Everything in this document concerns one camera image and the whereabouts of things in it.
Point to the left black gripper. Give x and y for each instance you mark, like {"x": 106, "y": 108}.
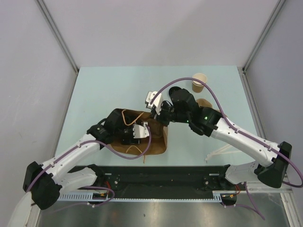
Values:
{"x": 129, "y": 139}

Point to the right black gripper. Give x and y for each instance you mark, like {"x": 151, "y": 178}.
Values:
{"x": 160, "y": 117}

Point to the brown paper bag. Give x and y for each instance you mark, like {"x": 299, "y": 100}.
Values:
{"x": 159, "y": 135}

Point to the brown paper cup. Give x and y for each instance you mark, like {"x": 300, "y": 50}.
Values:
{"x": 197, "y": 86}

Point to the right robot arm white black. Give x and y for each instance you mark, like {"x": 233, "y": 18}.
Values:
{"x": 268, "y": 166}

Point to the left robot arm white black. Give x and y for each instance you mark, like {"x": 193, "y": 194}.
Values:
{"x": 47, "y": 181}

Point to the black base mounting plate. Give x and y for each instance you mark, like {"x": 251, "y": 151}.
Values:
{"x": 163, "y": 182}

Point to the white round object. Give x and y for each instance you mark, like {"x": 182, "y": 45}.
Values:
{"x": 21, "y": 212}

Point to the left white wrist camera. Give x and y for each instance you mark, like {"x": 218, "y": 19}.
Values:
{"x": 141, "y": 131}

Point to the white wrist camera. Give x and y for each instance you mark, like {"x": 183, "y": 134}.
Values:
{"x": 141, "y": 131}
{"x": 154, "y": 101}

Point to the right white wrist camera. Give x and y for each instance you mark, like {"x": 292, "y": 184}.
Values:
{"x": 154, "y": 101}

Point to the white slotted cable duct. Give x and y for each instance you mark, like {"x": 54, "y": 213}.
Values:
{"x": 97, "y": 198}

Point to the aluminium frame rail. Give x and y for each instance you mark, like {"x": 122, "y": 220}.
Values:
{"x": 256, "y": 186}

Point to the left aluminium corner post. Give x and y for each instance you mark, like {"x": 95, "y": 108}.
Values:
{"x": 57, "y": 34}

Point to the aluminium corner post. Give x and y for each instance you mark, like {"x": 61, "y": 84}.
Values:
{"x": 264, "y": 33}
{"x": 57, "y": 34}

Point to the right aluminium corner post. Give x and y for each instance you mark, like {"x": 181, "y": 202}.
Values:
{"x": 264, "y": 33}

